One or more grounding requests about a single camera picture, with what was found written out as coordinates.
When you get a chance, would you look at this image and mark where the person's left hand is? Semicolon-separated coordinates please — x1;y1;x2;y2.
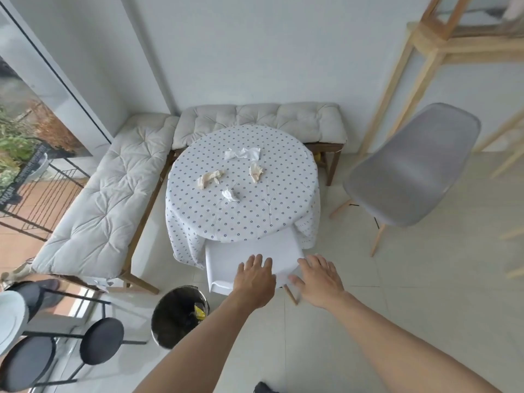
233;254;278;311

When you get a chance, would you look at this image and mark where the person's right hand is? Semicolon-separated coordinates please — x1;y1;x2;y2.
288;254;347;311

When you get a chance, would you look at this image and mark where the person's right forearm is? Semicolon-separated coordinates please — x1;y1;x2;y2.
323;291;503;393

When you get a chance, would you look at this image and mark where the person's left forearm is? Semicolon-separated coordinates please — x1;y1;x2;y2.
133;292;271;393

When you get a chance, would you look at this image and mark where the white plastic chair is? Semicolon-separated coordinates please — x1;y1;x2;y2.
204;230;307;306

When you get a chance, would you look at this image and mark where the white dotted tablecloth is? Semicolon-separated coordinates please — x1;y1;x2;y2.
165;124;321;270

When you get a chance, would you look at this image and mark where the metal trash bin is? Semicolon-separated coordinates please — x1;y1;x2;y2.
151;285;210;350

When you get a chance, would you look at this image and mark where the long beige crumpled scrap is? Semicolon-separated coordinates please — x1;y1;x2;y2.
197;169;226;189

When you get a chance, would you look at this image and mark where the short wooden bench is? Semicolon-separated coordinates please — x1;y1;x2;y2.
305;142;344;187

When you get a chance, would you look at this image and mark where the long wooden bench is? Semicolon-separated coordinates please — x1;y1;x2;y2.
53;150;177;295

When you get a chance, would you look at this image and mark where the large crumpled white tissue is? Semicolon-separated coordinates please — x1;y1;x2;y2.
224;147;261;161

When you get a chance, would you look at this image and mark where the grey plastic chair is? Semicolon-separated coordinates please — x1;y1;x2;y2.
329;103;481;258

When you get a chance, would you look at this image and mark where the white paper sheet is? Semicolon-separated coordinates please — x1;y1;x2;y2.
87;277;120;293

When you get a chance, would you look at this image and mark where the short beige bench cushion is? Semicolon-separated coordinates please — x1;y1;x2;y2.
172;103;349;151

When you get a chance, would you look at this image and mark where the long beige bench cushion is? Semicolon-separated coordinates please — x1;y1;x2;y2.
31;114;181;279

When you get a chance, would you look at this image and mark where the black round bar stool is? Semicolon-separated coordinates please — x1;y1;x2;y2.
61;288;148;383
0;335;82;393

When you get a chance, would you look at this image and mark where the dark grey object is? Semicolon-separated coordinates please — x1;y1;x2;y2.
4;278;61;324

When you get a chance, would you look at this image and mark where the white round object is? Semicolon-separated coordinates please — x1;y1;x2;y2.
0;290;30;357

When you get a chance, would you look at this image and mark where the black metal balcony railing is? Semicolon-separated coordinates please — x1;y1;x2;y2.
0;137;91;242

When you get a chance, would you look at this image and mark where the green plant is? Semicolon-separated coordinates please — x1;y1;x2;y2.
0;104;46;189

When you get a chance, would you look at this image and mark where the white window frame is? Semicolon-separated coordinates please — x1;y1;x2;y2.
0;0;115;158

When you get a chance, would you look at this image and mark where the light wooden shelf frame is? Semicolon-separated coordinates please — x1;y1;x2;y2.
356;0;524;279

